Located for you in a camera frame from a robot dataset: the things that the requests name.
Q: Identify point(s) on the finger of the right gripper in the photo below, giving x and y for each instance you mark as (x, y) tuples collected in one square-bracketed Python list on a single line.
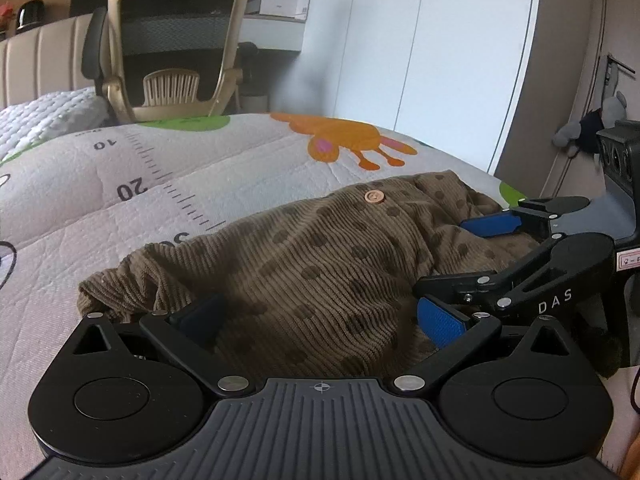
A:
[(540, 219), (556, 273)]

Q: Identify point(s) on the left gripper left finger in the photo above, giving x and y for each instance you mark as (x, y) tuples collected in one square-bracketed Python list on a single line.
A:
[(123, 393)]

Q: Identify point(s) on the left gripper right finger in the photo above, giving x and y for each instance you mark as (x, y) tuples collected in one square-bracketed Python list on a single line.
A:
[(523, 395)]

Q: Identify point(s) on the brown corduroy dotted garment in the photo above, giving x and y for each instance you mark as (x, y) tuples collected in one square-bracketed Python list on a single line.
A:
[(321, 287)]

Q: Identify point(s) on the grey plush toy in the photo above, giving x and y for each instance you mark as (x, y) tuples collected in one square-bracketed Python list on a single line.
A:
[(582, 136)]

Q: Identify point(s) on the cartoon printed play mat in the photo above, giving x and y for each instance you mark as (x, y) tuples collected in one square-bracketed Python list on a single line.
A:
[(80, 204)]

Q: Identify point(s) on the white quilted mattress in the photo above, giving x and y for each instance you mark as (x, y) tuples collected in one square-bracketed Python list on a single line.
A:
[(59, 113)]

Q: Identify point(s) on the white trash bin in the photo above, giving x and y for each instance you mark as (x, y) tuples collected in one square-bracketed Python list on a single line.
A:
[(254, 103)]

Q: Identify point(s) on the beige padded headboard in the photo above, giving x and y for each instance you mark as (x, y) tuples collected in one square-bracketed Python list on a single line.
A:
[(44, 60)]

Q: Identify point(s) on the beige mesh office chair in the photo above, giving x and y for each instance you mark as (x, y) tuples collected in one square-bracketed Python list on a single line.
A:
[(166, 59)]

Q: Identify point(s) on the black round pot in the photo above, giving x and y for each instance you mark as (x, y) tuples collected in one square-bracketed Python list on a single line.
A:
[(30, 16)]

